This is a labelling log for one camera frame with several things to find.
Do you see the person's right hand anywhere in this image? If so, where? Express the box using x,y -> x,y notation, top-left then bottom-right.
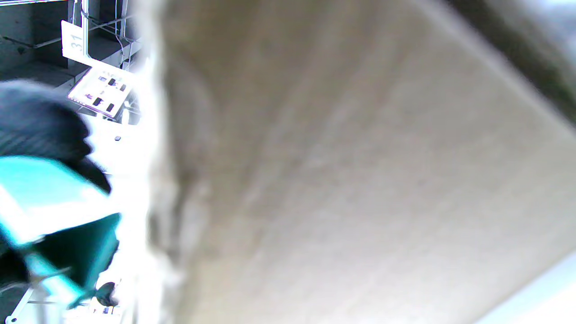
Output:
450,0 -> 576,122

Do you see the pink wall screen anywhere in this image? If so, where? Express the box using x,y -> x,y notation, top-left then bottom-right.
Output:
67,67 -> 133,118

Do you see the green binder clip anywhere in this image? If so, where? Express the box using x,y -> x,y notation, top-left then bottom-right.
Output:
0,155 -> 122,311

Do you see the white frame post with sign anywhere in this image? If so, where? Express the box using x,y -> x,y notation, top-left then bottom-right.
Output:
0,0 -> 140,75

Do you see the brown cardboard mailer box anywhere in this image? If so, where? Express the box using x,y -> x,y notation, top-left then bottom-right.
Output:
130,0 -> 576,324

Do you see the person's left hand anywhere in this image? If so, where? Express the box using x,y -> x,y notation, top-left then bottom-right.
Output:
0,80 -> 112,288

